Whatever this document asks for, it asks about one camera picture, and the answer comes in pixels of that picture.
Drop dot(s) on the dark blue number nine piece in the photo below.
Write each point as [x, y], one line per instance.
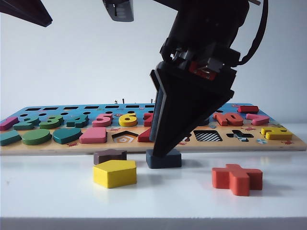
[207, 123]

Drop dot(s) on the pink greater-than sign piece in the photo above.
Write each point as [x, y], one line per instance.
[259, 119]

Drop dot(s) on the red minus sign piece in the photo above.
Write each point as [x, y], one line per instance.
[248, 109]

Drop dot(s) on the dark blue square block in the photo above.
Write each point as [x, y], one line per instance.
[169, 163]

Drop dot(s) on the teal number two piece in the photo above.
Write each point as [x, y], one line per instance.
[24, 125]

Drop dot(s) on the wooden shape puzzle board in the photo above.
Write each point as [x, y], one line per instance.
[60, 147]

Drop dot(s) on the pink rectangle block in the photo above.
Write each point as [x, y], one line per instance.
[93, 136]

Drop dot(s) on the pink number one piece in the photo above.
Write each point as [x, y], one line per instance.
[8, 123]

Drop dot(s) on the teal number four piece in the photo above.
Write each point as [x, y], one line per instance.
[76, 123]

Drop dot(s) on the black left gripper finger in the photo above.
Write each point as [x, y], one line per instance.
[26, 10]

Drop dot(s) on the green oval block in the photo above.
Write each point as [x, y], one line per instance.
[36, 137]

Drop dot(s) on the yellow pentagon block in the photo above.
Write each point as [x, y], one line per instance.
[115, 177]

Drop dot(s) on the yellow number six piece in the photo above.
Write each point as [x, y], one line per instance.
[127, 123]

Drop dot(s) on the orange number ten piece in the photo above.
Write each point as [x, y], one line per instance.
[225, 119]

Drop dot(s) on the pink number five piece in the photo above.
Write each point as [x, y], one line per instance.
[100, 123]

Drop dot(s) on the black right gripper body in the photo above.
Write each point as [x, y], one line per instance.
[182, 72]

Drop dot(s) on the orange cross block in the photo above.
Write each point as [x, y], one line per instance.
[237, 182]

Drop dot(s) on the red number seven piece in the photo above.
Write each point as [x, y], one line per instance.
[147, 121]

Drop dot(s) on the yellow equals sign piece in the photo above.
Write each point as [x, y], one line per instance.
[278, 136]

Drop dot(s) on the red triangle block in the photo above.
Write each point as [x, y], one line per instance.
[144, 138]

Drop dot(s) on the brown star block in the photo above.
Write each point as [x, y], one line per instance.
[105, 157]

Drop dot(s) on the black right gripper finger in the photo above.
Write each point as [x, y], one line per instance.
[187, 107]
[158, 107]

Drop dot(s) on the green number three piece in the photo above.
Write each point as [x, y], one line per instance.
[50, 124]

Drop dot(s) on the teal parallelogram block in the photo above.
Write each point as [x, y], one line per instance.
[9, 139]

